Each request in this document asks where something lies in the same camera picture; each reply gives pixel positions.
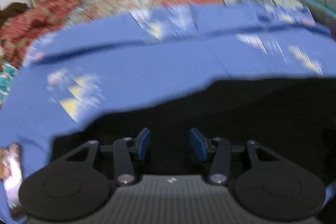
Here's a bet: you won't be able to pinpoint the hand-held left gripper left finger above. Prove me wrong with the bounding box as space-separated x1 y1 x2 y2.
50 128 152 186

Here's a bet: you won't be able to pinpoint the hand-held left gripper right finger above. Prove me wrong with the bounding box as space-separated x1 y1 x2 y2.
189 128 292 186

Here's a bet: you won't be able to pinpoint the black pants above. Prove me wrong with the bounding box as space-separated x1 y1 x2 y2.
50 77 336 188

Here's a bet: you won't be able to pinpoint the blue printed bed sheet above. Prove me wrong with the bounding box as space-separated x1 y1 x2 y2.
0 2 336 224

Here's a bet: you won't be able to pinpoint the smartphone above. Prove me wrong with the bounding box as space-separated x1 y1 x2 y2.
0 143 28 223

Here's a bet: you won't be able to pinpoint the teal edged furniture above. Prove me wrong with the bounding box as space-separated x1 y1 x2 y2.
297 0 336 20

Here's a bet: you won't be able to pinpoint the dark wooden headboard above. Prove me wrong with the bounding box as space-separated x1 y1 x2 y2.
0 2 30 20

